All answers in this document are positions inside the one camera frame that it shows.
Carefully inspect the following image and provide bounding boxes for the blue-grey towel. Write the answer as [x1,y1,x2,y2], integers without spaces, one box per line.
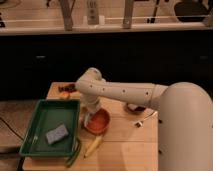
[83,113,94,128]

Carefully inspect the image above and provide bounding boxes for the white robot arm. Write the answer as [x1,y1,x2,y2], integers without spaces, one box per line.
[75,68,213,171]

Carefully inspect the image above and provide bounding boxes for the red orange bowl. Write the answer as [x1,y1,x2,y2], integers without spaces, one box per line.
[84,108,110,135]

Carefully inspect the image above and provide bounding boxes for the black bowl with wooden block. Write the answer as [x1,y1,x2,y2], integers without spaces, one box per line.
[126,103,145,114]

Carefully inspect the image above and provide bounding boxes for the small orange lid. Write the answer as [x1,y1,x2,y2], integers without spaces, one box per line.
[59,91,70,100]

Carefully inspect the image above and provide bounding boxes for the green plastic tray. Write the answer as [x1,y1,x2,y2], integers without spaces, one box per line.
[19,99,80,157]

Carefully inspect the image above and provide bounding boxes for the blue sponge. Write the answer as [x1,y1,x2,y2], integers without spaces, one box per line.
[46,124,69,145]

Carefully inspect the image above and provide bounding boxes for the green pea pod toy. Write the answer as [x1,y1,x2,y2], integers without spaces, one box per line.
[65,139,82,168]

